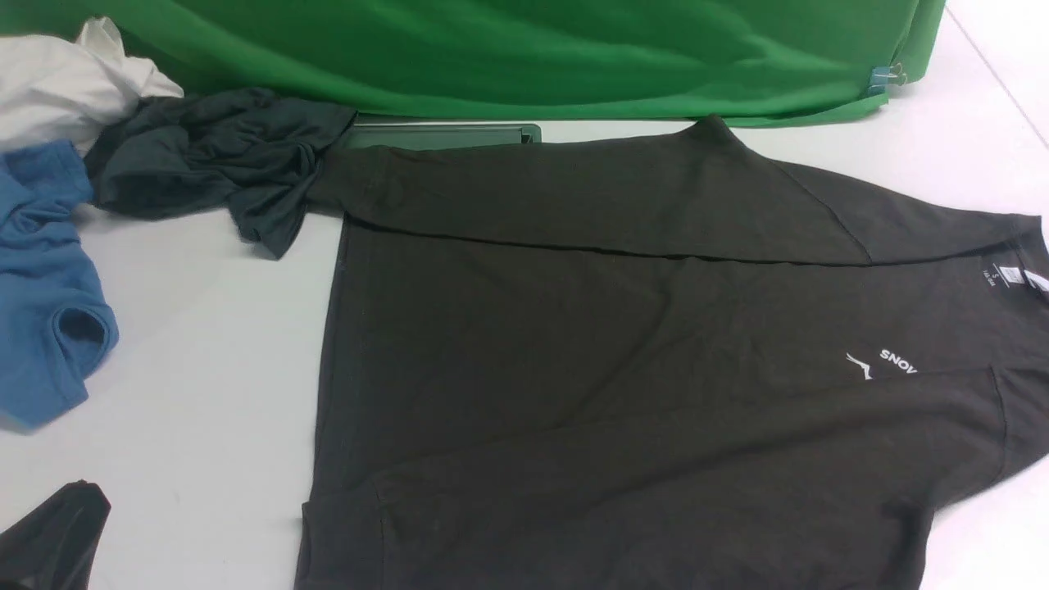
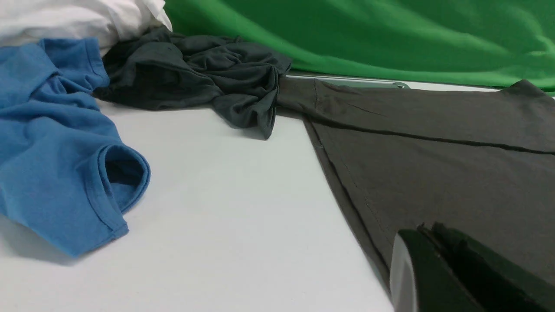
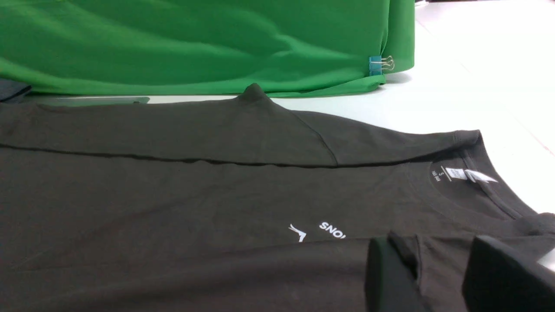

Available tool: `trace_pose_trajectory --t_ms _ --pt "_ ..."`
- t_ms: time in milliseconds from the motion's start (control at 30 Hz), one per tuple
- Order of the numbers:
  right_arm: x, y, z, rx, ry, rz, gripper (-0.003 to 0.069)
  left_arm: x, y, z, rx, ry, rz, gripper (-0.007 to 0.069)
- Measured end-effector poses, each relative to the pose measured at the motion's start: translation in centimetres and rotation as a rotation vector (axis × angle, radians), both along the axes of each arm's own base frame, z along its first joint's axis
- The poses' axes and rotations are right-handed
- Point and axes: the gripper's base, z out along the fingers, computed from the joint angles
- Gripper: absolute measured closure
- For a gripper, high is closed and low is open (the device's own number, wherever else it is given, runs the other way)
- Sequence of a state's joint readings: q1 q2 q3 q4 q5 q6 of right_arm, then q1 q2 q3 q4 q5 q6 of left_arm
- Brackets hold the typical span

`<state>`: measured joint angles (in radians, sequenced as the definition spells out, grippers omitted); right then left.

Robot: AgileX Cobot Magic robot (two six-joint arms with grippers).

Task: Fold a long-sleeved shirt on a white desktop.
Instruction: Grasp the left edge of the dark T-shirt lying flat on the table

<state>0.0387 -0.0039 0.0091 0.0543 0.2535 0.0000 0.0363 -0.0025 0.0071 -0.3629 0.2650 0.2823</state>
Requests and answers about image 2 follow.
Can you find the green backdrop cloth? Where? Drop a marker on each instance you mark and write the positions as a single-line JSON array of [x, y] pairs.
[[491, 43]]

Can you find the blue t-shirt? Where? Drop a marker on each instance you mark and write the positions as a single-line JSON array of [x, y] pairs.
[[65, 173]]

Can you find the dark teal crumpled shirt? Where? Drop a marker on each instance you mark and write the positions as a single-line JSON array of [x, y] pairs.
[[166, 70]]

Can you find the gray long-sleeved shirt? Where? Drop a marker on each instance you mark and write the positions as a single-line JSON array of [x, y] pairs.
[[478, 161]]

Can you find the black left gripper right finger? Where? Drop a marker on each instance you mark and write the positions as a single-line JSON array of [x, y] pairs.
[[497, 284]]

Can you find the metal table cable hatch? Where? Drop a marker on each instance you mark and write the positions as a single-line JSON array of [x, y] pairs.
[[354, 82]]

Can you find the white crumpled garment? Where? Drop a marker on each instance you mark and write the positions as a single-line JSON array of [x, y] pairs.
[[110, 21]]

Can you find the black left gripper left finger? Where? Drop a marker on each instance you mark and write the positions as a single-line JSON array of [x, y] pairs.
[[422, 281]]

